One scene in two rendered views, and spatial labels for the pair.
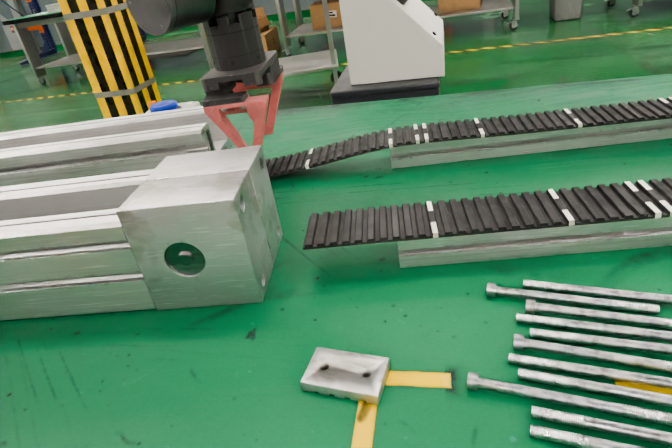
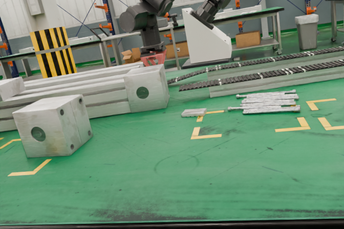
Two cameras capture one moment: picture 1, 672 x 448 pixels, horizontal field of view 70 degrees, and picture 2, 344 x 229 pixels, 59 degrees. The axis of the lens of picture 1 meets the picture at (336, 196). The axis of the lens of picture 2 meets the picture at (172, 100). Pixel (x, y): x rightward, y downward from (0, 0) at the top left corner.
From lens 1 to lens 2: 42 cm
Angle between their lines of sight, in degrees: 12
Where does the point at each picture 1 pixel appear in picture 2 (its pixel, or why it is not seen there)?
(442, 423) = (220, 116)
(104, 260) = (116, 94)
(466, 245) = (231, 89)
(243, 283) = (160, 100)
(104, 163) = not seen: hidden behind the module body
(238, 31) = (152, 32)
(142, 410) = (135, 125)
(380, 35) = (202, 42)
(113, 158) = not seen: hidden behind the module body
